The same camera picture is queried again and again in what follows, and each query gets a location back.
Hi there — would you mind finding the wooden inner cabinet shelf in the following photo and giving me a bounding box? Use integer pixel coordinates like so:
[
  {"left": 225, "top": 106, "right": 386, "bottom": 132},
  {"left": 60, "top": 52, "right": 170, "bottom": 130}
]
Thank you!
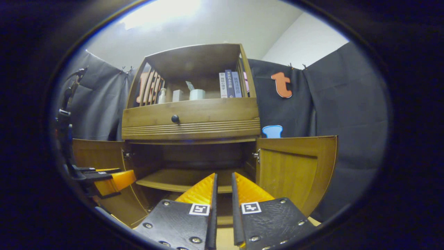
[{"left": 136, "top": 169, "right": 250, "bottom": 193}]

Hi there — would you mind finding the dark blue book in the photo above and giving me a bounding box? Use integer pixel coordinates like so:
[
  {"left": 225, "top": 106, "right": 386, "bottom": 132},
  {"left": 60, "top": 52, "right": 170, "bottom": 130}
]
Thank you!
[{"left": 225, "top": 69, "right": 235, "bottom": 98}]

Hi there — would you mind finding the wooden drawer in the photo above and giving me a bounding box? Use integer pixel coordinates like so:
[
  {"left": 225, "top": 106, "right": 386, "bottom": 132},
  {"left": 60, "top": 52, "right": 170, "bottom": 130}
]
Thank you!
[{"left": 121, "top": 97, "right": 261, "bottom": 140}]

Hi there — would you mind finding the light blue book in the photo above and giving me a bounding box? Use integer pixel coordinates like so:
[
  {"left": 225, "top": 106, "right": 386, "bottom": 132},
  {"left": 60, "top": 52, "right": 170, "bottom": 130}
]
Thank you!
[{"left": 232, "top": 72, "right": 242, "bottom": 98}]

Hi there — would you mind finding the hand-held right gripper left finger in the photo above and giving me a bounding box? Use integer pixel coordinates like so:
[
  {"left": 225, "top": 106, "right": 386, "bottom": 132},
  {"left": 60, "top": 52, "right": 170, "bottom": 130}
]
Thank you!
[{"left": 134, "top": 173, "right": 218, "bottom": 250}]

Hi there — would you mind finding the white book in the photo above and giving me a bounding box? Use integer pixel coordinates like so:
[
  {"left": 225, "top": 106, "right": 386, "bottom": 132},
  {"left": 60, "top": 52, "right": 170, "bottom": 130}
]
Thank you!
[{"left": 219, "top": 72, "right": 228, "bottom": 98}]

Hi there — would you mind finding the wooden cabinet door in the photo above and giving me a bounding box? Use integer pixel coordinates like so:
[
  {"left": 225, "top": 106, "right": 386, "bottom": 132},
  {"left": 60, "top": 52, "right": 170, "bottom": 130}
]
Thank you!
[
  {"left": 256, "top": 135, "right": 338, "bottom": 217},
  {"left": 72, "top": 138, "right": 150, "bottom": 228}
]

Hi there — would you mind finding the wooden double-door shoe cabinet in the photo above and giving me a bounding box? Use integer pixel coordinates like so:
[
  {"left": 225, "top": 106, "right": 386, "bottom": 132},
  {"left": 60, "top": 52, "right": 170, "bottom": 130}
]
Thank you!
[{"left": 72, "top": 43, "right": 338, "bottom": 228}]

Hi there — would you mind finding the black backdrop cloth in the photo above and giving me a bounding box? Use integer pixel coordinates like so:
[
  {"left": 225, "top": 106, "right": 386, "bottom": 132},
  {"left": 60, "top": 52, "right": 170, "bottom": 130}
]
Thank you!
[{"left": 57, "top": 42, "right": 389, "bottom": 223}]

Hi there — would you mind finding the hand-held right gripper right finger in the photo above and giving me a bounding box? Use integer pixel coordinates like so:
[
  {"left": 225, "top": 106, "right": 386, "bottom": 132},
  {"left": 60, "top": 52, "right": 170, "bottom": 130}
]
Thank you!
[{"left": 231, "top": 172, "right": 318, "bottom": 249}]

